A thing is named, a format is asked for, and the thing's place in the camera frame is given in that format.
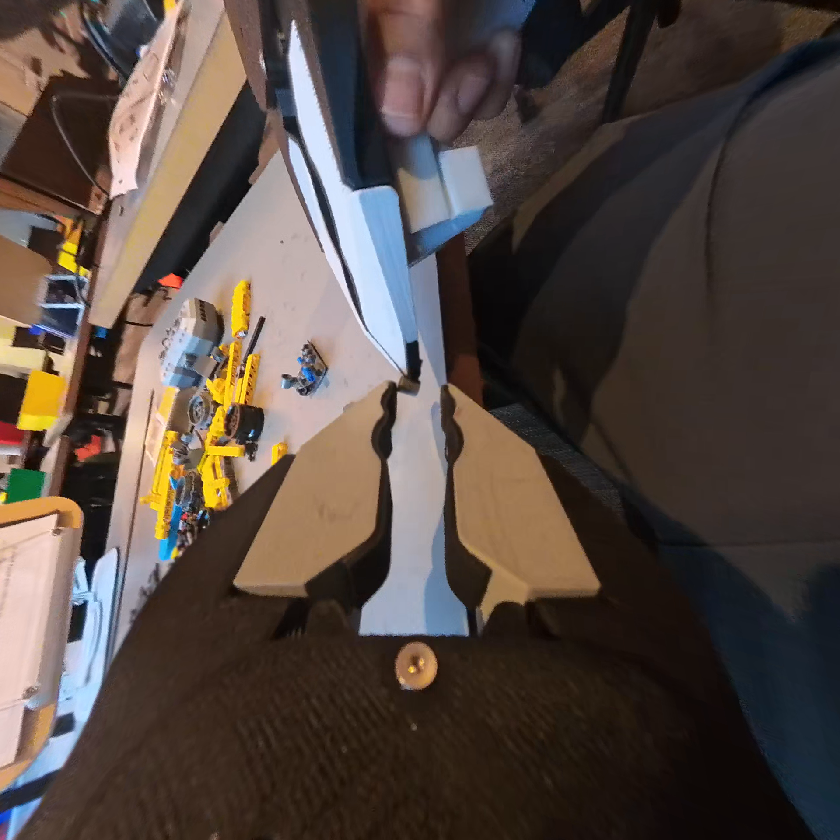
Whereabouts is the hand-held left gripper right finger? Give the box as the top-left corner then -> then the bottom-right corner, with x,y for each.
438,382 -> 602,613

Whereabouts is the black chair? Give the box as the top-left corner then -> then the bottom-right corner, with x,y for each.
518,0 -> 680,126

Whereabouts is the printed paper sheet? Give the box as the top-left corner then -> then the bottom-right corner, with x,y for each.
108,13 -> 185,198

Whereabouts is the pile of yellow toy beams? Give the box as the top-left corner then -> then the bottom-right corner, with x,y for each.
139,338 -> 263,540

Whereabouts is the grey toy hub block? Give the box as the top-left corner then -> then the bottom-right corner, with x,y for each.
157,298 -> 227,388

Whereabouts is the tan cardboard box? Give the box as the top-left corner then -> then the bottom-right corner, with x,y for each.
0,497 -> 85,785

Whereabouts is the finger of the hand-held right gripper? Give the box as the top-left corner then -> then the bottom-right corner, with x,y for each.
354,185 -> 422,382
287,20 -> 412,378

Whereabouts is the grey workbench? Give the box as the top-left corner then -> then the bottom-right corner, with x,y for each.
88,0 -> 249,329

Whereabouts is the green box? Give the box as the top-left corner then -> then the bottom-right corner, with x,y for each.
3,469 -> 47,505

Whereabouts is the person's right hand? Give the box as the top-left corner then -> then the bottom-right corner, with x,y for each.
364,0 -> 527,144

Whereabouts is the grey toy plate with blue pins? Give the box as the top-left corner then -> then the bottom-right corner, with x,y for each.
281,341 -> 330,398

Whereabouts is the yellow storage bin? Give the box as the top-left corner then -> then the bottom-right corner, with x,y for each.
18,371 -> 67,431

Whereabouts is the white monitor stand base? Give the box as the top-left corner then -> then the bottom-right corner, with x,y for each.
66,548 -> 122,723

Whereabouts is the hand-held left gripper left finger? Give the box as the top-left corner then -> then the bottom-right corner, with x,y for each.
233,381 -> 399,611

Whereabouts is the black spoked toy wheel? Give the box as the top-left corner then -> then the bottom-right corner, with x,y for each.
223,403 -> 265,444

